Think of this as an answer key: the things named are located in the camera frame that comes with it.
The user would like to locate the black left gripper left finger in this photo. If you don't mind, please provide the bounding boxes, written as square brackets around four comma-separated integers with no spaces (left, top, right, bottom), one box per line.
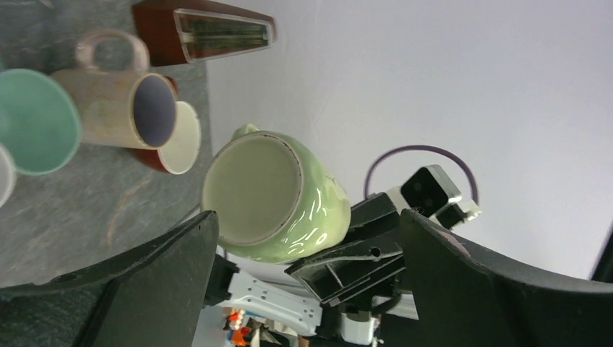
[1,211,218,346]

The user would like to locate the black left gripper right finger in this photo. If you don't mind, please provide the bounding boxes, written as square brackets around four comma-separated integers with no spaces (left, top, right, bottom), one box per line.
[399,210,612,346]

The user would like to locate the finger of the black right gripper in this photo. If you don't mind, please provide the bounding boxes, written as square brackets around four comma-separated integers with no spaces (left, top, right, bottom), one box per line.
[342,193,400,244]
[286,240,405,307]

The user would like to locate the light green mug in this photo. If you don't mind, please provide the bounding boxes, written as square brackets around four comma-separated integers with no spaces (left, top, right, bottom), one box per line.
[200,124,351,265]

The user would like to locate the red floral mug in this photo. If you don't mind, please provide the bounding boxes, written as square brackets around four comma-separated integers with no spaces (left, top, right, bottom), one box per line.
[132,74,202,175]

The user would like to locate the pink iridescent mug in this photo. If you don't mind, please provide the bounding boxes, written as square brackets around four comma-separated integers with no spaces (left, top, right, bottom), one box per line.
[51,29,177,150]

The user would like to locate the grey blue mug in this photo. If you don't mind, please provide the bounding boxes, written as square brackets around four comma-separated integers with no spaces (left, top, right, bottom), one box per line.
[0,145,17,207]

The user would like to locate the small green teacup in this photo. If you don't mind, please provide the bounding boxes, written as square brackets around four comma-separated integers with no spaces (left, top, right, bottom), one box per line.
[1,69,82,176]

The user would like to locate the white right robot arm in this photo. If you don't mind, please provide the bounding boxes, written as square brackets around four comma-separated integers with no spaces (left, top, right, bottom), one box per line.
[205,190,408,346]

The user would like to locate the brown wooden metronome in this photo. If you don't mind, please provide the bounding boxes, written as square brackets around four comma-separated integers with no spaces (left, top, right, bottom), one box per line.
[132,0,276,67]

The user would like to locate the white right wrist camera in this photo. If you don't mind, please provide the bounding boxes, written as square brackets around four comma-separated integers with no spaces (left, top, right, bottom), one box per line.
[386,165,481,230]

